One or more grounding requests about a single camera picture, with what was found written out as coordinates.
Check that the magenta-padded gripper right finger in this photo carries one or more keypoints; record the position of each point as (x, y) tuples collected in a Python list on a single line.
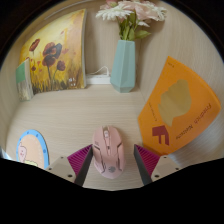
[(149, 160)]

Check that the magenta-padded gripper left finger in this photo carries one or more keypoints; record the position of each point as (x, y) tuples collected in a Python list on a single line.
[(77, 160)]

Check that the pink computer mouse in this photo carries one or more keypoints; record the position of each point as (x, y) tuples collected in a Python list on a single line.
[(108, 151)]

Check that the round cartoon mouse pad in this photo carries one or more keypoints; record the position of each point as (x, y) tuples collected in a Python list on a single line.
[(32, 149)]

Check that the orange cover book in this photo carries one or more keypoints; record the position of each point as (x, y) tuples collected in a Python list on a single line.
[(178, 108)]

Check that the white power strip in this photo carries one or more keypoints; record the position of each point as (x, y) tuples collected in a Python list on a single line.
[(97, 77)]

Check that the green cover book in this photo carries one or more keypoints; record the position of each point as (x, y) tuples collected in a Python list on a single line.
[(24, 81)]

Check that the teal geometric vase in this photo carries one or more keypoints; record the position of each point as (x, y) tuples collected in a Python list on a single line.
[(124, 66)]

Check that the poppy flower canvas painting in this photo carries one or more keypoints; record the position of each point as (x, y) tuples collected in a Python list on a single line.
[(55, 55)]

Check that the pink and white flowers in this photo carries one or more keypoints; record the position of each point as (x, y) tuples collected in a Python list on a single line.
[(133, 13)]

